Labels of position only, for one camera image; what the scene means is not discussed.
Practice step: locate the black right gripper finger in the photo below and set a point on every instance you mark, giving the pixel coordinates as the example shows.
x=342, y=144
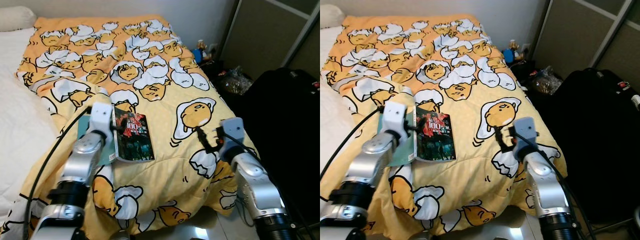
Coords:
x=498, y=137
x=202, y=137

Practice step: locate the dark red cover book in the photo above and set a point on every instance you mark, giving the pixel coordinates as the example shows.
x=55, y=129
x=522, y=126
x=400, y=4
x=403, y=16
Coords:
x=435, y=137
x=132, y=137

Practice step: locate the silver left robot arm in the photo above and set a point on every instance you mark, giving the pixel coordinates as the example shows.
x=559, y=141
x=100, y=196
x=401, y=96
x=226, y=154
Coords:
x=370, y=170
x=80, y=170

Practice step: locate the yellow egg cartoon blanket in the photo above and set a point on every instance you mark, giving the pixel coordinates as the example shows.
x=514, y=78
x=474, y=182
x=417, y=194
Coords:
x=475, y=150
x=175, y=150

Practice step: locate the teal book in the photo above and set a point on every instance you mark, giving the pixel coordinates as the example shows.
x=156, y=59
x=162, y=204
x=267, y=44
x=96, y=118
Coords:
x=83, y=129
x=406, y=156

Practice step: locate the clear plastic bag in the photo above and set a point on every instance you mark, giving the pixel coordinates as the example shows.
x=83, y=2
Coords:
x=234, y=80
x=545, y=80

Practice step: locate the large black fabric case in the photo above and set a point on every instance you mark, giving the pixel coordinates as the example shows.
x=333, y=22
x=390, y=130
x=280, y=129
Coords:
x=280, y=150
x=585, y=150

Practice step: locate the blue toy figurine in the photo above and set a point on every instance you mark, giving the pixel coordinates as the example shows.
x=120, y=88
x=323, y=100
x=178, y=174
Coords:
x=512, y=50
x=201, y=50

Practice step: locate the white quilted mattress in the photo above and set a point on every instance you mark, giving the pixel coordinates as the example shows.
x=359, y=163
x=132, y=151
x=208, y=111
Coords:
x=15, y=125
x=326, y=75

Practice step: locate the small red tag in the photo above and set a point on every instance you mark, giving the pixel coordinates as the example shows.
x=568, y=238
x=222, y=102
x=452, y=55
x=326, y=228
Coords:
x=623, y=85
x=315, y=86

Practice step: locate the grey sliding wardrobe door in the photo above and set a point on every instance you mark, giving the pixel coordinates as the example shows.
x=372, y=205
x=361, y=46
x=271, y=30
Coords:
x=265, y=35
x=585, y=35

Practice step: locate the white paper luggage tag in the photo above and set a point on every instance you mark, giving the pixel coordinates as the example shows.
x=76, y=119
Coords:
x=636, y=101

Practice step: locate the beige bolster pillow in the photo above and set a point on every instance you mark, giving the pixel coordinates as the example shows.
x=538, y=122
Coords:
x=15, y=17
x=327, y=15

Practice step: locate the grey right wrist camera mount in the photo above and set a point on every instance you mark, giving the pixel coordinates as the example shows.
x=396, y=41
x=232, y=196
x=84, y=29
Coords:
x=232, y=135
x=525, y=135

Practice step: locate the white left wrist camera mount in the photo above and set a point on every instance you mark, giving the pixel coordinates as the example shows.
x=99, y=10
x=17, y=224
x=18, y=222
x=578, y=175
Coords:
x=395, y=117
x=101, y=120

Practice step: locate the white wall socket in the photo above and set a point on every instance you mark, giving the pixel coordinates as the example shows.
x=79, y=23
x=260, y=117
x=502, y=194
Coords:
x=525, y=48
x=212, y=49

